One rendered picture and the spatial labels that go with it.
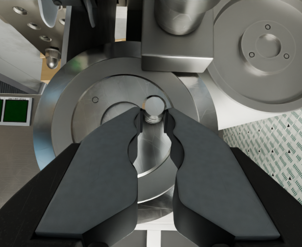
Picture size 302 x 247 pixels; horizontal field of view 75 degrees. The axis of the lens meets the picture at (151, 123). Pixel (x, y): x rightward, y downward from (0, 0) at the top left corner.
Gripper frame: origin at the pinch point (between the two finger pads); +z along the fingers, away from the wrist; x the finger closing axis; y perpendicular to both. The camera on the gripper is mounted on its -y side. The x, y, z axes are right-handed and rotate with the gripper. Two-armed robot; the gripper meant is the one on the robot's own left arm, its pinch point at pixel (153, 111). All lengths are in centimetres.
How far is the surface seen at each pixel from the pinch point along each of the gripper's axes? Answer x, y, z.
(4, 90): -267, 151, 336
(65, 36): -8.2, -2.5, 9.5
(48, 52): -24.8, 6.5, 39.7
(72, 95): -6.2, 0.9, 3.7
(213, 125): 5.0, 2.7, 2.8
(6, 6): -25.1, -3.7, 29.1
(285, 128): 15.8, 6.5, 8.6
